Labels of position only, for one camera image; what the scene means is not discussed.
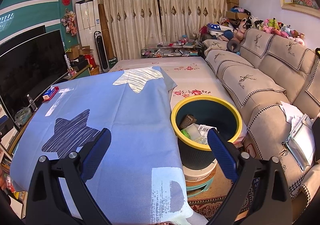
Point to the open cardboard box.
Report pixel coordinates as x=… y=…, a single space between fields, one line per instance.
x=86 y=50
x=72 y=52

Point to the stack of colourful books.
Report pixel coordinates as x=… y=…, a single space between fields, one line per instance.
x=12 y=175

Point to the printed paper leaflet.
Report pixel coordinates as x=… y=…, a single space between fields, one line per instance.
x=203 y=132

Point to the eyeglasses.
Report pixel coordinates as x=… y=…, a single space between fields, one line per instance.
x=285 y=149

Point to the beige sofa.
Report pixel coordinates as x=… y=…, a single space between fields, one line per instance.
x=250 y=85

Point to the floral bed sheet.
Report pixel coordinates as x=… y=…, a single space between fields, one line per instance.
x=150 y=62

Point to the beige patterned curtain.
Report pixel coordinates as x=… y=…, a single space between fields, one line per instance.
x=190 y=5
x=130 y=15

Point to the clear water bottle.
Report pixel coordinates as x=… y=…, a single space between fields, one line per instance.
x=32 y=104

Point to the white plastic basin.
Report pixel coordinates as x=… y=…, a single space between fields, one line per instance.
x=197 y=175

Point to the small brown box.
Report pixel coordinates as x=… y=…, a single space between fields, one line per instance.
x=187 y=121

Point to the glass ashtray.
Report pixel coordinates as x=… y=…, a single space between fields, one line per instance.
x=23 y=114

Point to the large black television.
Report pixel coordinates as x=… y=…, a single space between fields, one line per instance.
x=30 y=70

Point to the green plastic stool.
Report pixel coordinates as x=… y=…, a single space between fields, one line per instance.
x=200 y=186

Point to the red blue tissue pack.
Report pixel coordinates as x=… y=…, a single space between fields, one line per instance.
x=50 y=94

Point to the hanging flower decoration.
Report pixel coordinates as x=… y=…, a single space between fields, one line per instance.
x=69 y=22

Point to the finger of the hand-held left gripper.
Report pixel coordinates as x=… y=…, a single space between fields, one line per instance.
x=5 y=120

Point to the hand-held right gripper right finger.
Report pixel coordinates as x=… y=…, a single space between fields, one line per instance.
x=222 y=154

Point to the stack of papers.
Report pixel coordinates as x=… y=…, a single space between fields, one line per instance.
x=300 y=137

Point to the red round wall decoration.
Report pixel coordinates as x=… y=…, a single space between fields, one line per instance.
x=65 y=0

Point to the glass coffee table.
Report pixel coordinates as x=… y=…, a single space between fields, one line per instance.
x=150 y=51

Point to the row of plush toys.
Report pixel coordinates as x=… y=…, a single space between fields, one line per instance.
x=270 y=26

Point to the grey neck pillow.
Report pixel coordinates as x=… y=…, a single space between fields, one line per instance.
x=230 y=45

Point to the brown wooden board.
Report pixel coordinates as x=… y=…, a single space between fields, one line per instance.
x=105 y=30

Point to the wicker basket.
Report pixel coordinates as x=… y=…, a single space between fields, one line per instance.
x=94 y=69

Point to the black tower fan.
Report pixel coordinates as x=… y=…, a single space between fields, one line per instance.
x=101 y=52

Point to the red bag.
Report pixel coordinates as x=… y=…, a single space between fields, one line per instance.
x=89 y=61

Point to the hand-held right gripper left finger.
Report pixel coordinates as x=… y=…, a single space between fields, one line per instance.
x=96 y=155

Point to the green box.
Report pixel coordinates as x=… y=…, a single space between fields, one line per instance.
x=113 y=62

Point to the yellow-rimmed dark bin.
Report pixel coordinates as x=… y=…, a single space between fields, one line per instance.
x=190 y=107

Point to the blue star-print tablecloth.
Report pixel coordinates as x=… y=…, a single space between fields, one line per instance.
x=125 y=127

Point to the teal wooden television cabinet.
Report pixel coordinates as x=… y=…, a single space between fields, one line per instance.
x=83 y=72

